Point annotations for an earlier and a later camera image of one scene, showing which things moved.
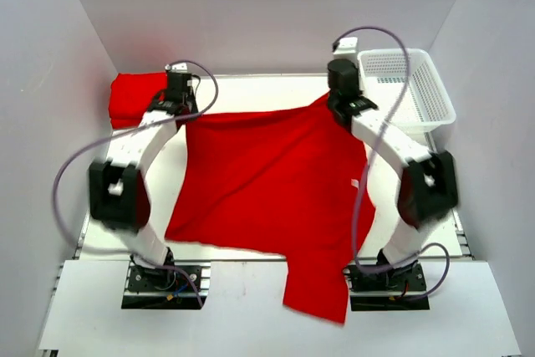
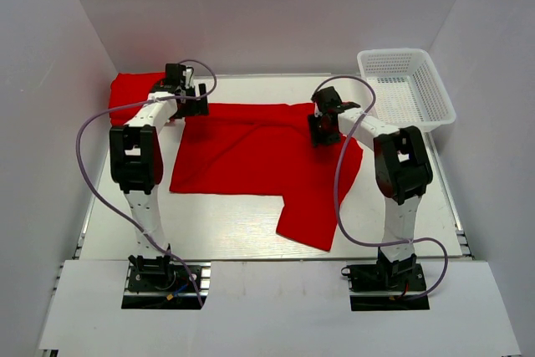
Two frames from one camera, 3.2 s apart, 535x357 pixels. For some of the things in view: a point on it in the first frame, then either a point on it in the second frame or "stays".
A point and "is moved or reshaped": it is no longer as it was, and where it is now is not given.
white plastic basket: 426,105 stays
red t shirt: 288,182 is moved or reshaped
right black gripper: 357,81 → 317,137
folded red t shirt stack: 131,94 stays
